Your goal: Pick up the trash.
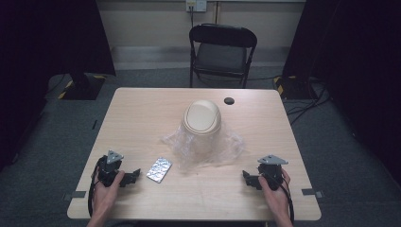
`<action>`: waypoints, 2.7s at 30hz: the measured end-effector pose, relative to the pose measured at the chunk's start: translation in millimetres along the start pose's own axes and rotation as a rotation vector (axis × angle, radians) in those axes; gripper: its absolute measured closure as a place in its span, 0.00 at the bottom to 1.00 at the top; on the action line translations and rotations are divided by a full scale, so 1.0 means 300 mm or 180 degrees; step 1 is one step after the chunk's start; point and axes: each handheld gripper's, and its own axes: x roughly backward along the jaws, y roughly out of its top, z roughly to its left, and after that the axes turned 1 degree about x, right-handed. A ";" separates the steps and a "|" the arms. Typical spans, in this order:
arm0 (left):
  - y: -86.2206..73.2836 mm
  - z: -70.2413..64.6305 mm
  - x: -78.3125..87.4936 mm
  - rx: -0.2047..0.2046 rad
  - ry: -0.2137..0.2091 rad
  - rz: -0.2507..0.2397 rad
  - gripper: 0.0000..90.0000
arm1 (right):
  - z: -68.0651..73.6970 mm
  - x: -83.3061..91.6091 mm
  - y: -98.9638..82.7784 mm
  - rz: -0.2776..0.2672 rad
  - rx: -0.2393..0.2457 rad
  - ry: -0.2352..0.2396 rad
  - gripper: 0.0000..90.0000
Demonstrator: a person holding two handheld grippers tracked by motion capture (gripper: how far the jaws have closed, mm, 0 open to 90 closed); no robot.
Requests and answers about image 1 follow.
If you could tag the silver foil blister pack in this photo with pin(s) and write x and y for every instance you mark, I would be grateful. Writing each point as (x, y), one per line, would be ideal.
(159, 170)

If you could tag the black curtain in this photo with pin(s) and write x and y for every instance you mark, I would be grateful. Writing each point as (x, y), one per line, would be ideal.
(356, 63)
(47, 41)

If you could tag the white wall outlet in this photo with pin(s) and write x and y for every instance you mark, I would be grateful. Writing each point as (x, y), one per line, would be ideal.
(196, 5)

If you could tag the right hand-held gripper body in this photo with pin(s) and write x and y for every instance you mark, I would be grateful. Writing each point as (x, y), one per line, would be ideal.
(271, 171)

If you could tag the black stand base striped tape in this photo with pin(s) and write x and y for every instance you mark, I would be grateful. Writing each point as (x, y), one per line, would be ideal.
(83, 88)
(293, 88)

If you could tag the person's left hand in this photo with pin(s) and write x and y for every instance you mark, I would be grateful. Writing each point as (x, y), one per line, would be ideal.
(105, 197)

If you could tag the small dark floor strip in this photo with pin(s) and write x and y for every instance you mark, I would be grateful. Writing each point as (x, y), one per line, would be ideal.
(94, 124)

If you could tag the person's right hand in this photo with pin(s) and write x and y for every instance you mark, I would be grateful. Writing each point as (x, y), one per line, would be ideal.
(275, 200)

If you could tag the grey tape strip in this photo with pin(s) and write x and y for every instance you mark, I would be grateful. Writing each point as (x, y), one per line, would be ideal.
(75, 195)
(311, 192)

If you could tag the clear plastic bag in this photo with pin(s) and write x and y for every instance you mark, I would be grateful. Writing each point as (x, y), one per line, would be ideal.
(230, 148)

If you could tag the black folding chair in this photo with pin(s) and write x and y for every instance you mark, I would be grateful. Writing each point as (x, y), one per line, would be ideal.
(220, 56)

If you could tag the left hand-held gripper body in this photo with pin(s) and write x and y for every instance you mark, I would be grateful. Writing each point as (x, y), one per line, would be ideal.
(108, 168)

